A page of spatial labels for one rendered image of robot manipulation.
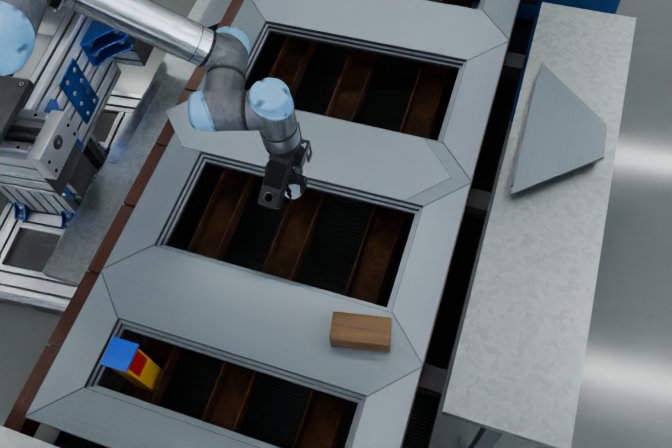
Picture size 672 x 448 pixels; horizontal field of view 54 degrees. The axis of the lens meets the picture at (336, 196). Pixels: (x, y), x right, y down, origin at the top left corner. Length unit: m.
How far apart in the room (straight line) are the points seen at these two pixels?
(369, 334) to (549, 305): 0.43
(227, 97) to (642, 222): 1.75
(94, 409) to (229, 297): 0.35
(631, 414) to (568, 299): 0.83
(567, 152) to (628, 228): 0.91
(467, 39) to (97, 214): 1.08
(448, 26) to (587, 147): 0.48
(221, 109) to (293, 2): 0.76
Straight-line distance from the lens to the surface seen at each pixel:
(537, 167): 1.68
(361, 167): 1.58
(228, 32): 1.35
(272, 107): 1.19
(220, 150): 1.66
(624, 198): 2.64
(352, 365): 1.39
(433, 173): 1.58
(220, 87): 1.26
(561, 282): 1.60
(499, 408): 1.48
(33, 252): 2.49
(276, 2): 1.95
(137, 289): 1.55
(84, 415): 1.50
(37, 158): 1.62
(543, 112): 1.78
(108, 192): 1.90
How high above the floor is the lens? 2.19
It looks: 60 degrees down
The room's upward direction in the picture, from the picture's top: 9 degrees counter-clockwise
